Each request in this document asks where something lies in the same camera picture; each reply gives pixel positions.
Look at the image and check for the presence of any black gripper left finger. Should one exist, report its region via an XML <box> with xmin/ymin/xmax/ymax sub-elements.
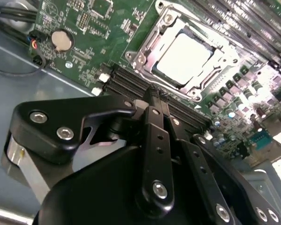
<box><xmin>13</xmin><ymin>84</ymin><xmax>176</xmax><ymax>213</ymax></box>

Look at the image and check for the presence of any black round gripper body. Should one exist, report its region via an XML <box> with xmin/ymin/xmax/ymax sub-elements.
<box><xmin>32</xmin><ymin>145</ymin><xmax>214</xmax><ymax>225</ymax></box>

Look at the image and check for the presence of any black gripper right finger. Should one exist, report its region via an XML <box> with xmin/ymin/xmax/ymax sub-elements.
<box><xmin>159</xmin><ymin>91</ymin><xmax>281</xmax><ymax>225</ymax></box>

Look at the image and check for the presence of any silver topped CPU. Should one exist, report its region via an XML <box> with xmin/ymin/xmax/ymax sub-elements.
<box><xmin>151</xmin><ymin>32</ymin><xmax>216</xmax><ymax>87</ymax></box>

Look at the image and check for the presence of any metal socket cover frame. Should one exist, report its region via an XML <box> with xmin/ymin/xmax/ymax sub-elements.
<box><xmin>133</xmin><ymin>17</ymin><xmax>239</xmax><ymax>94</ymax></box>

